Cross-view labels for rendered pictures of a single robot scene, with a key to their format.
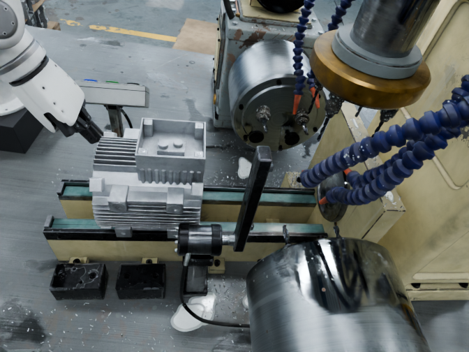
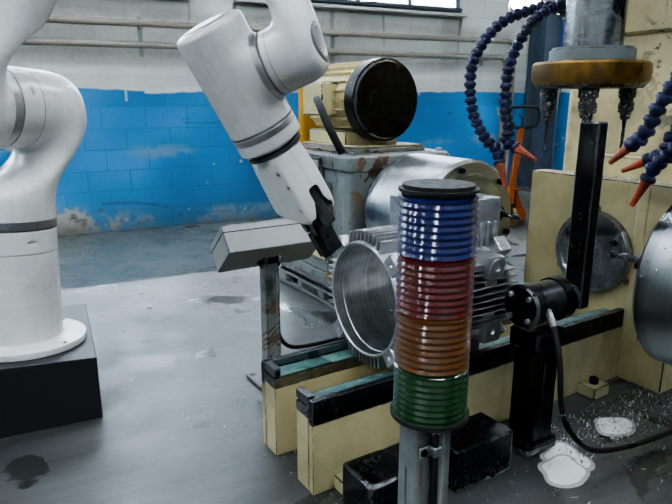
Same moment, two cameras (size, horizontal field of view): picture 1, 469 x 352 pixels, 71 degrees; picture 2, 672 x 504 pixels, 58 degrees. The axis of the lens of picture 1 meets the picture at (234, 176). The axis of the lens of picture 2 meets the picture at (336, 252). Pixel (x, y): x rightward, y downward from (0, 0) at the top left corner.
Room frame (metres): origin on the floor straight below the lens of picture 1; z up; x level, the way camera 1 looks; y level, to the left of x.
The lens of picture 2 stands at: (-0.31, 0.55, 1.28)
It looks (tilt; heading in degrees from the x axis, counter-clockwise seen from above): 14 degrees down; 340
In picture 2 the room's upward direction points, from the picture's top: straight up
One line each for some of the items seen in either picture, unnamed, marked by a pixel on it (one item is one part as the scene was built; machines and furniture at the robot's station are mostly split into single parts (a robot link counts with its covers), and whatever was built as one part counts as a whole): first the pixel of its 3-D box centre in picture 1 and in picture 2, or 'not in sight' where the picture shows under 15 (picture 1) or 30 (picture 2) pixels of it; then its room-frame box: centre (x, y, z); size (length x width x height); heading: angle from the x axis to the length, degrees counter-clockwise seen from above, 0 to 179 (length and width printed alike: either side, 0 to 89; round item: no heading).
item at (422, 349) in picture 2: not in sight; (432, 335); (0.08, 0.33, 1.10); 0.06 x 0.06 x 0.04
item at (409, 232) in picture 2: not in sight; (437, 223); (0.08, 0.33, 1.19); 0.06 x 0.06 x 0.04
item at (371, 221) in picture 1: (349, 200); (609, 269); (0.52, -0.28, 0.97); 0.30 x 0.11 x 0.34; 13
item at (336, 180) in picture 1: (330, 188); (590, 251); (0.51, -0.22, 1.01); 0.15 x 0.02 x 0.15; 13
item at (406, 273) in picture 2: not in sight; (434, 280); (0.08, 0.33, 1.14); 0.06 x 0.06 x 0.04
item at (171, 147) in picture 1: (172, 151); (443, 220); (0.43, 0.12, 1.11); 0.12 x 0.11 x 0.07; 102
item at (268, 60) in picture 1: (271, 85); (421, 212); (0.84, -0.05, 1.04); 0.37 x 0.25 x 0.25; 13
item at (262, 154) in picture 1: (248, 207); (583, 217); (0.33, -0.03, 1.12); 0.04 x 0.03 x 0.26; 103
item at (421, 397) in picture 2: not in sight; (430, 387); (0.08, 0.33, 1.05); 0.06 x 0.06 x 0.04
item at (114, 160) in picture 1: (153, 182); (419, 287); (0.42, 0.16, 1.01); 0.20 x 0.19 x 0.19; 102
